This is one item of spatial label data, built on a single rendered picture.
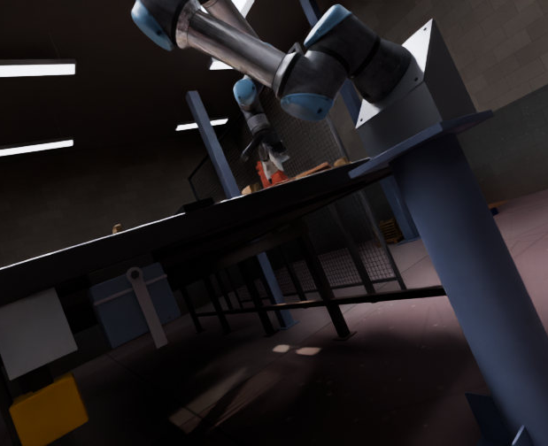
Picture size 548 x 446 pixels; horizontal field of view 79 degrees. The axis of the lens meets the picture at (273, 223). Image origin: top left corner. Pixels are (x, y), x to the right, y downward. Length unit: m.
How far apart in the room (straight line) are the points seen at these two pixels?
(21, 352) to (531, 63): 5.59
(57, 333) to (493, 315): 0.91
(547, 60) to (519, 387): 4.89
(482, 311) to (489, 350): 0.10
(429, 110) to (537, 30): 4.84
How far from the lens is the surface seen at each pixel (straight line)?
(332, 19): 0.89
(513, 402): 1.05
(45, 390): 0.71
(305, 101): 0.82
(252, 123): 1.29
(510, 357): 0.99
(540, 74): 5.61
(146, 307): 0.70
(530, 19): 5.69
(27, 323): 0.73
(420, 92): 0.86
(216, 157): 3.22
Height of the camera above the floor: 0.78
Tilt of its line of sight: 3 degrees up
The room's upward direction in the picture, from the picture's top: 23 degrees counter-clockwise
